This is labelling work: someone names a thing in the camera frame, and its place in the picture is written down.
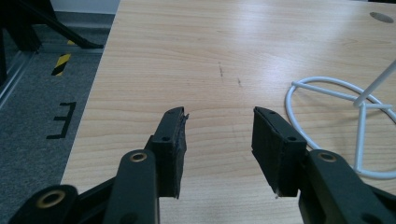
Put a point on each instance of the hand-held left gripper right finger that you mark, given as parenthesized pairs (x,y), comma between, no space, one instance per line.
(277,149)

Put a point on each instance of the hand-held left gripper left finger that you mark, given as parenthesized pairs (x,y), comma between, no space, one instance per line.
(169,146)

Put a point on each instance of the black floor tape mark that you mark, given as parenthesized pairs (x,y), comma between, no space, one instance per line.
(62,119)

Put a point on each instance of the yellow black hazard tape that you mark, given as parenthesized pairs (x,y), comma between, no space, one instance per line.
(61,64)

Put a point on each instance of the black metal stand leg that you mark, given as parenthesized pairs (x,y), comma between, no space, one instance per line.
(46,25)

